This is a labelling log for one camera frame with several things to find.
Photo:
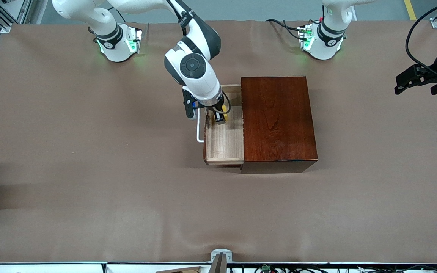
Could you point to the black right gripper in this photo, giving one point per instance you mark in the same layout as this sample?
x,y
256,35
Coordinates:
x,y
217,112

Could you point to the yellow cube block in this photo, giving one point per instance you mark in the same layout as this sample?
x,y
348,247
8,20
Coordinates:
x,y
225,110

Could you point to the dark brown wooden cabinet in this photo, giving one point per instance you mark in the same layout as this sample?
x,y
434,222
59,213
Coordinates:
x,y
279,121

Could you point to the wooden drawer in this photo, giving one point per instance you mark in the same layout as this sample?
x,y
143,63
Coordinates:
x,y
226,144

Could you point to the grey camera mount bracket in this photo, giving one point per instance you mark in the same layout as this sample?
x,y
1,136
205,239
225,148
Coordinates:
x,y
221,253

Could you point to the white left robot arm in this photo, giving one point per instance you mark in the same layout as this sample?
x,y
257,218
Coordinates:
x,y
326,41

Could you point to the brown table cloth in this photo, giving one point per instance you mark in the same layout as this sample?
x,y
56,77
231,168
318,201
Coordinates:
x,y
108,197

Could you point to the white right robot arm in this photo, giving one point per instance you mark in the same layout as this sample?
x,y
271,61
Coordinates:
x,y
199,81

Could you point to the brown cardboard piece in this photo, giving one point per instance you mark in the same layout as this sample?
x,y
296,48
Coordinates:
x,y
184,270

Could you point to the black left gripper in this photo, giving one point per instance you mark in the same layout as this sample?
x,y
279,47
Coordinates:
x,y
433,75

